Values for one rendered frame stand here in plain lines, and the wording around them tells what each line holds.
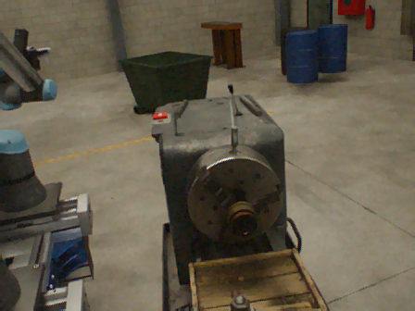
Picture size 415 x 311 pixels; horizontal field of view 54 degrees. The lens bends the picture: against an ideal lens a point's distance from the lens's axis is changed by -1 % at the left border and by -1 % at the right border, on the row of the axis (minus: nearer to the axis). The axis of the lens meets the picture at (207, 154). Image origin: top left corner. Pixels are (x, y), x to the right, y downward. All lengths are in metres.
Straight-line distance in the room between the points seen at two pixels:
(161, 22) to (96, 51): 1.89
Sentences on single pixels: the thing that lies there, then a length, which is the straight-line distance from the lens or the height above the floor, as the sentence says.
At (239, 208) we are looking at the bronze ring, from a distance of 1.23.
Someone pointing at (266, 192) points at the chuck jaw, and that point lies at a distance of 1.32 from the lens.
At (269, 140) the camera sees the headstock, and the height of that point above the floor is 1.22.
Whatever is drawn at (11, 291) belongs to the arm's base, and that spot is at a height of 1.19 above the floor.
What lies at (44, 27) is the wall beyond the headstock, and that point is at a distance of 11.14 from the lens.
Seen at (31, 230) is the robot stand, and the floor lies 1.09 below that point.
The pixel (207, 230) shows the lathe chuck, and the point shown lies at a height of 0.99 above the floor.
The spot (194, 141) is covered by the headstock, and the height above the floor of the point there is 1.24.
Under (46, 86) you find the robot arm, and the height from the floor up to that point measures 1.48.
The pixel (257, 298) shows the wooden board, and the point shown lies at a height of 0.88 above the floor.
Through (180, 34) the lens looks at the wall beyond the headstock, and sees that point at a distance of 11.73.
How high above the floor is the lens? 1.73
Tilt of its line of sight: 22 degrees down
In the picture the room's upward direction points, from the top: 6 degrees counter-clockwise
